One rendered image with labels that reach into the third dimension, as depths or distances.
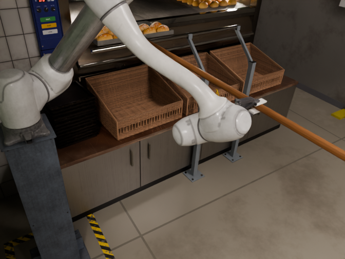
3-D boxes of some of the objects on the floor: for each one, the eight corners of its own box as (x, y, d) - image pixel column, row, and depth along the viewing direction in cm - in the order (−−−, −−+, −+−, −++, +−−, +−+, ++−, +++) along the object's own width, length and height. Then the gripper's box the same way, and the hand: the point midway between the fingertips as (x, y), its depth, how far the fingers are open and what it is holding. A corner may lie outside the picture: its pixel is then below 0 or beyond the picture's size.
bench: (42, 184, 241) (25, 124, 208) (246, 107, 362) (256, 62, 329) (65, 233, 204) (50, 170, 171) (284, 130, 325) (300, 81, 292)
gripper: (217, 96, 109) (260, 82, 121) (212, 131, 118) (252, 116, 130) (232, 105, 104) (275, 90, 116) (225, 141, 113) (265, 124, 125)
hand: (257, 106), depth 121 cm, fingers closed on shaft, 3 cm apart
